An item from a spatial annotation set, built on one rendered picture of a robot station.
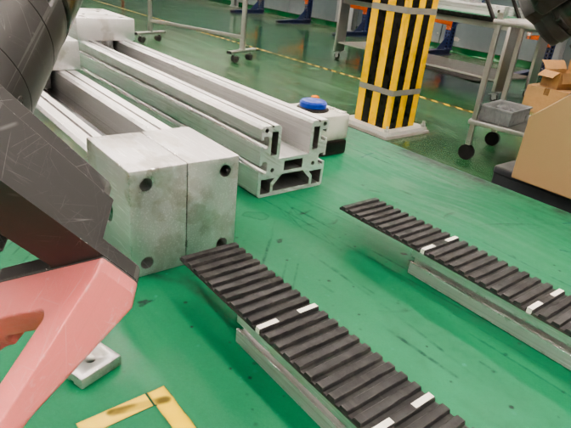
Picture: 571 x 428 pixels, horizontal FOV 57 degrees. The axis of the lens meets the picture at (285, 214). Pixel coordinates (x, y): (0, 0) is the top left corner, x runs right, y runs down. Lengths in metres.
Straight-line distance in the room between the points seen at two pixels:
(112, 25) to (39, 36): 0.91
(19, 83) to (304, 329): 0.24
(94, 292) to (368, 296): 0.32
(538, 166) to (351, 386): 0.56
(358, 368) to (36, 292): 0.21
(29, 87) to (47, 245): 0.05
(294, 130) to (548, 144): 0.35
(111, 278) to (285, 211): 0.43
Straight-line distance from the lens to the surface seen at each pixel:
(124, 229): 0.44
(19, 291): 0.18
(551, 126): 0.80
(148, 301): 0.43
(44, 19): 0.19
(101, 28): 1.09
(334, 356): 0.34
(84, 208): 0.16
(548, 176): 0.81
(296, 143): 0.65
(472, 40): 9.27
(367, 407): 0.31
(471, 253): 0.49
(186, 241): 0.46
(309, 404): 0.34
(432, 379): 0.39
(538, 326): 0.45
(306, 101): 0.77
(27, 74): 0.18
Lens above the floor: 1.03
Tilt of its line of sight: 25 degrees down
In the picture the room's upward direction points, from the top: 6 degrees clockwise
